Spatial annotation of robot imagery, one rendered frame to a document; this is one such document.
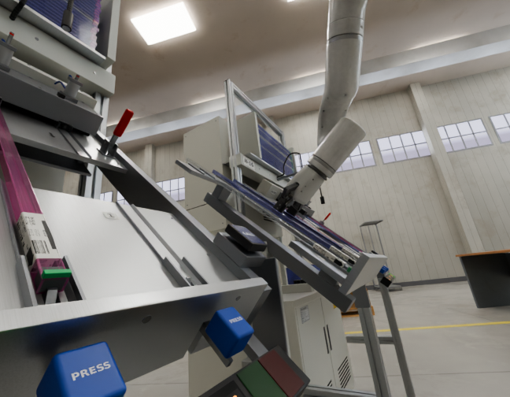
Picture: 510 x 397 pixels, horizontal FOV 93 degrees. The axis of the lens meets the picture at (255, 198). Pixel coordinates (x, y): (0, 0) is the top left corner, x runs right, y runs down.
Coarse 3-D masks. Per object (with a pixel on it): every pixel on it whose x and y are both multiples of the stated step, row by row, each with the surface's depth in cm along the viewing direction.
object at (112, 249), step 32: (0, 192) 21; (0, 224) 18; (64, 224) 22; (96, 224) 25; (128, 224) 28; (160, 224) 33; (0, 256) 16; (64, 256) 17; (96, 256) 20; (128, 256) 23; (160, 256) 25; (192, 256) 29; (0, 288) 14; (32, 288) 14; (96, 288) 17; (128, 288) 19; (160, 288) 21
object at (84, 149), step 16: (16, 112) 46; (16, 128) 38; (32, 128) 42; (48, 128) 47; (16, 144) 43; (32, 144) 37; (48, 144) 39; (64, 144) 43; (80, 144) 48; (96, 144) 55; (32, 160) 41; (48, 160) 44; (64, 160) 48; (80, 160) 43; (96, 160) 44; (112, 160) 50
